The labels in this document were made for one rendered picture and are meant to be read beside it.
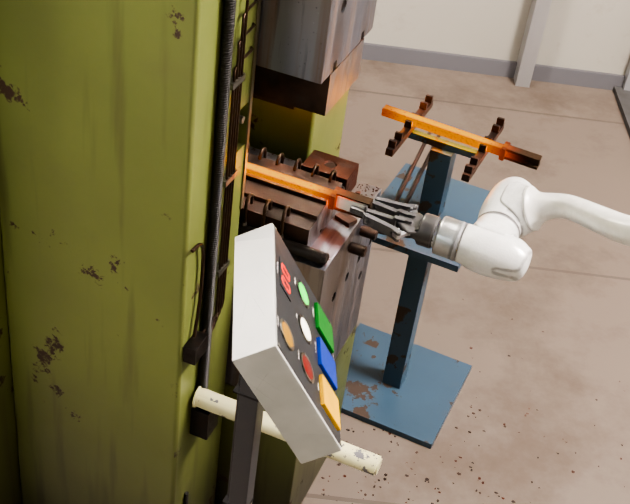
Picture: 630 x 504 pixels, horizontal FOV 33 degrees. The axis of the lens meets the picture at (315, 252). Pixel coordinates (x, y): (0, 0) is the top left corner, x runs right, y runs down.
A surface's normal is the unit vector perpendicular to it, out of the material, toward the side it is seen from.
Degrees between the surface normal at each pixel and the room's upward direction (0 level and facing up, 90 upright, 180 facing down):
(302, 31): 90
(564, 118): 0
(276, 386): 90
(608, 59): 90
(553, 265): 0
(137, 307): 90
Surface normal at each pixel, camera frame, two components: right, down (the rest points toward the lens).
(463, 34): -0.05, 0.60
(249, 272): -0.40, -0.72
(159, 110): -0.38, 0.52
